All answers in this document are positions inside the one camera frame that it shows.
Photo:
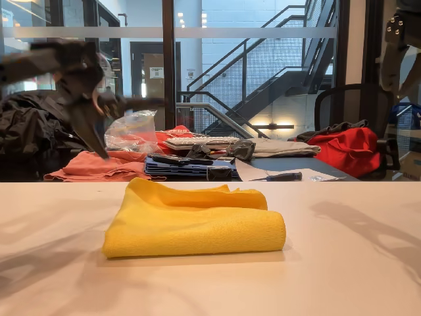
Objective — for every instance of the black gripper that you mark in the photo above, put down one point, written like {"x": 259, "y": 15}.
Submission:
{"x": 79, "y": 79}
{"x": 393, "y": 27}

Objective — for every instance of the yellow microfibre towel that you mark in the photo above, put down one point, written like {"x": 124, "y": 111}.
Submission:
{"x": 197, "y": 233}

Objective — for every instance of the clear plastic bag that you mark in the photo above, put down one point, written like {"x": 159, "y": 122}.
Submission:
{"x": 131, "y": 131}

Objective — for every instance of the salmon orange folded cloth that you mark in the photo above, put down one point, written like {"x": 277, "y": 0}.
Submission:
{"x": 98, "y": 168}

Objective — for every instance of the black mesh office chair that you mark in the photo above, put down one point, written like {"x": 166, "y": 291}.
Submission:
{"x": 361, "y": 105}

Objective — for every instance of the blue plastic crate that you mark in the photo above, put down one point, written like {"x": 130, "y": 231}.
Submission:
{"x": 408, "y": 125}

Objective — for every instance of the dark framed door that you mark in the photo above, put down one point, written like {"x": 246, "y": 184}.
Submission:
{"x": 153, "y": 79}

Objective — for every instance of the black jacket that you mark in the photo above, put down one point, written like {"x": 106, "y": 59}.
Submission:
{"x": 29, "y": 138}

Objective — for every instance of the red shirt white print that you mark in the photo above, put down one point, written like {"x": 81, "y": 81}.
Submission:
{"x": 177, "y": 133}

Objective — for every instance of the dark olive garment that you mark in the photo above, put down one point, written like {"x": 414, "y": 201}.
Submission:
{"x": 329, "y": 129}

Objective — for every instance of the white computer keyboard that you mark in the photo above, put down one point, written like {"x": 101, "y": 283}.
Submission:
{"x": 197, "y": 142}

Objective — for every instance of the blue folder stack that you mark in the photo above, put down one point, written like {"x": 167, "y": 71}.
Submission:
{"x": 184, "y": 170}

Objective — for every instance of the red fabric bag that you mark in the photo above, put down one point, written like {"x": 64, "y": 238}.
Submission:
{"x": 348, "y": 151}

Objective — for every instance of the small dark crumpled bag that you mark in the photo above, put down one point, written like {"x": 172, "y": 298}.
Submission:
{"x": 197, "y": 151}

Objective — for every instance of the small red package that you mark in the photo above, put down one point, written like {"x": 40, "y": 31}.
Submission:
{"x": 219, "y": 152}

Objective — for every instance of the black metal staircase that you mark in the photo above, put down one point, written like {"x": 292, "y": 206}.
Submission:
{"x": 279, "y": 82}

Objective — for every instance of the small black box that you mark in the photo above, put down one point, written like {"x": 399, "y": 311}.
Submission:
{"x": 219, "y": 173}

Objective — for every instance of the small clear screw bag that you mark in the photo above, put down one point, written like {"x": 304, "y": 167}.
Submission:
{"x": 320, "y": 178}

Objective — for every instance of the beige folded cloth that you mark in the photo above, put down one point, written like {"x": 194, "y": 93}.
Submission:
{"x": 283, "y": 148}

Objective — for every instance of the large dark crumpled bag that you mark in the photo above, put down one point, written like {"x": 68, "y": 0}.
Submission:
{"x": 243, "y": 149}

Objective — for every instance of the black desk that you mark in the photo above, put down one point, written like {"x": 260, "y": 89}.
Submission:
{"x": 289, "y": 163}

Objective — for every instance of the white lined paper sheet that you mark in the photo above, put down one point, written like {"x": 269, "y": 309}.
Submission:
{"x": 250, "y": 169}

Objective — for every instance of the blue black screwdriver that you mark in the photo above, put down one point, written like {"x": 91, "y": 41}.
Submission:
{"x": 286, "y": 176}

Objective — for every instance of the black bar wall light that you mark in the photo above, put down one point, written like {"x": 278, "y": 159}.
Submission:
{"x": 274, "y": 125}

